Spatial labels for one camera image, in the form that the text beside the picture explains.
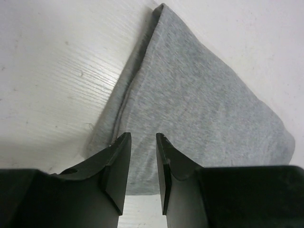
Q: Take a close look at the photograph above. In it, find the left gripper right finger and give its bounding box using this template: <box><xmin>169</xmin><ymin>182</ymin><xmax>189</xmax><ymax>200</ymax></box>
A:
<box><xmin>156</xmin><ymin>133</ymin><xmax>304</xmax><ymax>228</ymax></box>

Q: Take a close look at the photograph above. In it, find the grey tank top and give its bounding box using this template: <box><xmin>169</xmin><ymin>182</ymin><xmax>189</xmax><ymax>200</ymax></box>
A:
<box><xmin>85</xmin><ymin>4</ymin><xmax>295</xmax><ymax>195</ymax></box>

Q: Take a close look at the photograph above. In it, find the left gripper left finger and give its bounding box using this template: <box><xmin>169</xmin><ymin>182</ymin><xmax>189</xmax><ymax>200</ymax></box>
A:
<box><xmin>0</xmin><ymin>133</ymin><xmax>132</xmax><ymax>228</ymax></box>

